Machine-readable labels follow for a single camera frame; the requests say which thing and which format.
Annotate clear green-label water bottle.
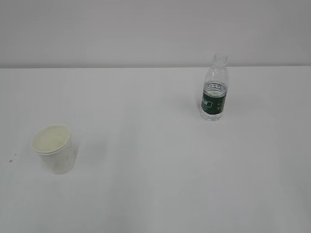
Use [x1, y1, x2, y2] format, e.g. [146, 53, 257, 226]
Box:
[200, 53, 229, 121]

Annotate white paper cup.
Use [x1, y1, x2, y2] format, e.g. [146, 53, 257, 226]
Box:
[31, 124, 76, 175]

